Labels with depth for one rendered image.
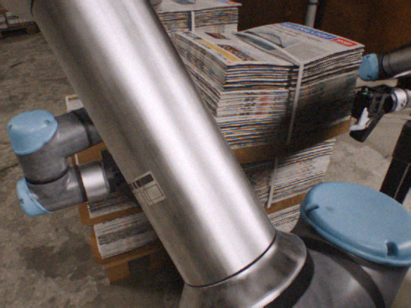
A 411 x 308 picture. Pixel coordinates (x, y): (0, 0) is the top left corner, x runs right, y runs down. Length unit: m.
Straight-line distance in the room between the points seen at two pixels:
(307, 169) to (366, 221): 0.60
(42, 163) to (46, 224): 1.36
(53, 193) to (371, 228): 0.50
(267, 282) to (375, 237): 0.13
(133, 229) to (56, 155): 0.81
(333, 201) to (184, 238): 0.18
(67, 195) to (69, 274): 1.06
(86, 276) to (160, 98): 1.45
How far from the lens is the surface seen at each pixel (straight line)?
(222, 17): 1.25
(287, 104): 0.72
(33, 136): 0.57
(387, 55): 0.99
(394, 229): 0.35
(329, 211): 0.33
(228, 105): 0.63
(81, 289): 1.60
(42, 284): 1.69
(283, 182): 0.90
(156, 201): 0.23
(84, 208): 1.36
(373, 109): 1.01
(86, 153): 1.27
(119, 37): 0.23
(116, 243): 1.38
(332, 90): 0.79
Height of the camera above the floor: 1.27
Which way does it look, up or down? 34 degrees down
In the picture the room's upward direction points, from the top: straight up
